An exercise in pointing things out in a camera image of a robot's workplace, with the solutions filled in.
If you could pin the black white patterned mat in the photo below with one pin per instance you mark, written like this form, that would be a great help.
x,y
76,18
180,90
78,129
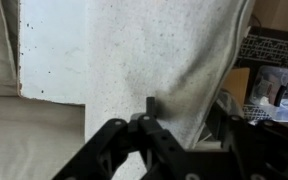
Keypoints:
x,y
270,50

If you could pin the white wooden chair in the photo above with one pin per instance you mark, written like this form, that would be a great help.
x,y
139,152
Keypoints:
x,y
50,50

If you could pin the off-white rectangular pillow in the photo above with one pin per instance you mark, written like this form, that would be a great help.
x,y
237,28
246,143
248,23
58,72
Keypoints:
x,y
150,50

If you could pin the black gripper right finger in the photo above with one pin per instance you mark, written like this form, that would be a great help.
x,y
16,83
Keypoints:
x,y
250,146

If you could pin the cream fabric sofa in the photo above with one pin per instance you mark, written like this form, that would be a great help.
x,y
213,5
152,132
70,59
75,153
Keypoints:
x,y
27,140

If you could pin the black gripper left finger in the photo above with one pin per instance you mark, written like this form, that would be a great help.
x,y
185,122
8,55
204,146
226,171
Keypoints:
x,y
157,136

